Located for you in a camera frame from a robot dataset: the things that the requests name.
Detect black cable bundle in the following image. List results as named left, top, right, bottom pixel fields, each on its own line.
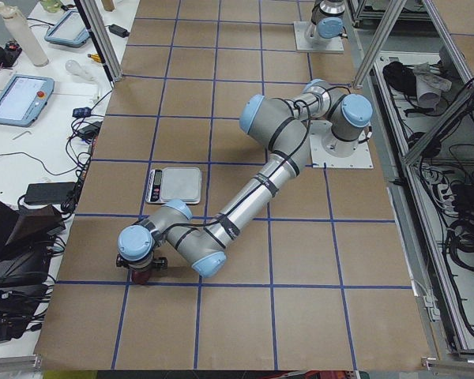
left=61, top=114, right=103, bottom=214

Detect red yellow mango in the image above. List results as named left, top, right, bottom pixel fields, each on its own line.
left=131, top=269, right=152, bottom=285

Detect digital kitchen scale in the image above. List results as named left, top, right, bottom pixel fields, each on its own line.
left=145, top=167, right=202, bottom=205

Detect small blue black box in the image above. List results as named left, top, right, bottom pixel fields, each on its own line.
left=72, top=107, right=92, bottom=119

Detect brass cylinder tool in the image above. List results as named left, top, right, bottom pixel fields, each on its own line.
left=88, top=54, right=102, bottom=63

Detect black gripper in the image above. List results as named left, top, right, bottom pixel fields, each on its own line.
left=116, top=254, right=168, bottom=272

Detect black flat adapter brick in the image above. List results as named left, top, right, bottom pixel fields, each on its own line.
left=24, top=182, right=76, bottom=205

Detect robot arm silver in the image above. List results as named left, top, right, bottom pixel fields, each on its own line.
left=116, top=79, right=373, bottom=284

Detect black power adapter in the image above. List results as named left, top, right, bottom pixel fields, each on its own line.
left=107, top=24, right=130, bottom=38

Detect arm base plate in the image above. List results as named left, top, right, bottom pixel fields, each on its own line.
left=293, top=21, right=344, bottom=54
left=309, top=120, right=374, bottom=170

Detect far teach pendant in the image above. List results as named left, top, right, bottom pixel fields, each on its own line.
left=44, top=9, right=90, bottom=47

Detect near teach pendant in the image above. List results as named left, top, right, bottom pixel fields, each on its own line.
left=0, top=74, right=55, bottom=127

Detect black electronics pile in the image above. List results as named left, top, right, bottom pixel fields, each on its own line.
left=0, top=201, right=65, bottom=343

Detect teach pendant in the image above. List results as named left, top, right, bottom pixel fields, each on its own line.
left=0, top=74, right=55, bottom=127
left=44, top=9, right=90, bottom=47

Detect aluminium frame post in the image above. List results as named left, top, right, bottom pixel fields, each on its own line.
left=74, top=0, right=122, bottom=83

